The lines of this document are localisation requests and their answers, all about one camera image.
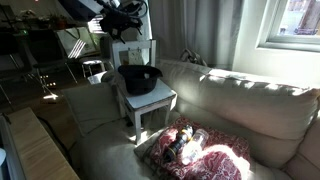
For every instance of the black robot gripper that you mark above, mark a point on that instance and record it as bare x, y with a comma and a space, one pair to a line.
116, 21

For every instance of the black bucket hat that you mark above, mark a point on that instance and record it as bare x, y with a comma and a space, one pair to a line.
138, 85

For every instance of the Franka robot arm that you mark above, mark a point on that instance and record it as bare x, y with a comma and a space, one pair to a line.
76, 8

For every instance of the black folding chair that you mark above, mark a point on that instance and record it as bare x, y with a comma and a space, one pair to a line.
46, 46

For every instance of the small white wooden chair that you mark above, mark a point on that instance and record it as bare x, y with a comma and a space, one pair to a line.
156, 96

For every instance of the white window blind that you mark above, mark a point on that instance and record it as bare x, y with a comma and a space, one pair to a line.
95, 28

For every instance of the white round stool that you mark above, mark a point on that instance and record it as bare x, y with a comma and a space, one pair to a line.
91, 62

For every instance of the potted plant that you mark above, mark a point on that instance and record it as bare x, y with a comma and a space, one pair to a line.
59, 21

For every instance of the grey striped cloth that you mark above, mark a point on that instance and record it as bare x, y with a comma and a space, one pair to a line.
191, 56

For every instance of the white curtain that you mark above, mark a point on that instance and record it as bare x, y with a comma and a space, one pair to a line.
216, 30

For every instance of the clear plastic bottle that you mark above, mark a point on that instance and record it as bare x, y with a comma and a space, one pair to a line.
195, 145

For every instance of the light wooden table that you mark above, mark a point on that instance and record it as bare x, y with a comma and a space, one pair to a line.
36, 150

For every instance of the white fabric sofa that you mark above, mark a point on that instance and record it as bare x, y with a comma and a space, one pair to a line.
250, 106

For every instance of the red white patterned cloth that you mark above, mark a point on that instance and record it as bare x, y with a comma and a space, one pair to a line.
223, 163

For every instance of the white window frame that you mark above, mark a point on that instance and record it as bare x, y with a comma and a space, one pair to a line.
266, 33

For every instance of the aluminium rail frame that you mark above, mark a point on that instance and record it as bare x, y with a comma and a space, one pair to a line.
10, 156

